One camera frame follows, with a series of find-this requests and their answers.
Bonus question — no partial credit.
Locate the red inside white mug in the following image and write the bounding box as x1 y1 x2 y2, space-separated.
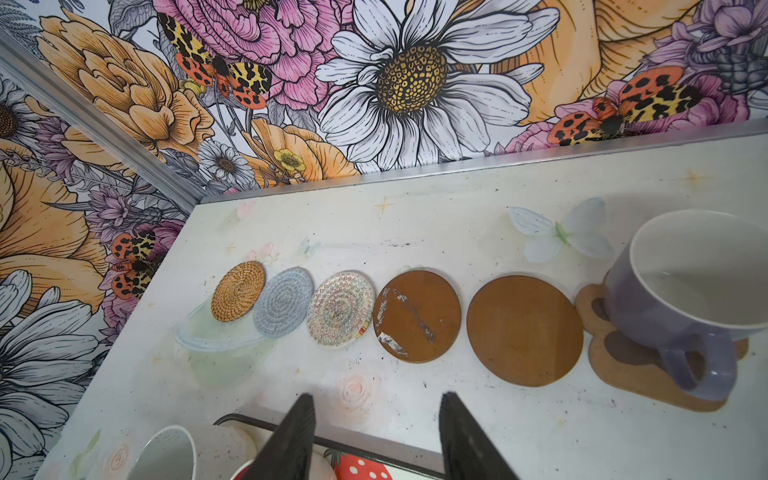
231 453 337 480

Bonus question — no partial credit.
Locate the multicolour woven round coaster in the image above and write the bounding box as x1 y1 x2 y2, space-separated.
306 271 375 349

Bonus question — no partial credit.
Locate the paw shaped wooden coaster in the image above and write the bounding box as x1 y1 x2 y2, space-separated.
574 284 726 413

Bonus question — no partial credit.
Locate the scratched dark wooden round coaster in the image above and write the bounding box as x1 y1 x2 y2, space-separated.
372 270 462 364

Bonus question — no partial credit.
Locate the plain wooden round coaster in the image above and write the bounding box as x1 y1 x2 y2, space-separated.
466 275 584 387

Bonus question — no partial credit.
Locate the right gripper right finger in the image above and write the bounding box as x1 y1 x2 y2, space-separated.
439 392 519 480

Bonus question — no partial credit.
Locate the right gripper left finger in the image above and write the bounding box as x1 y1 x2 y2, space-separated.
242 393 316 480

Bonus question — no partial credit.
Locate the grey woven round coaster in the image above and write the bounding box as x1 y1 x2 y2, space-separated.
253 267 314 338

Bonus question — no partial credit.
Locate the lavender mug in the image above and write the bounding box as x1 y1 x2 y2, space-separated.
603 210 767 401

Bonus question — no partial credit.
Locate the strawberry print serving tray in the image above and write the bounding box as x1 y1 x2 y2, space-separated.
213 413 446 479

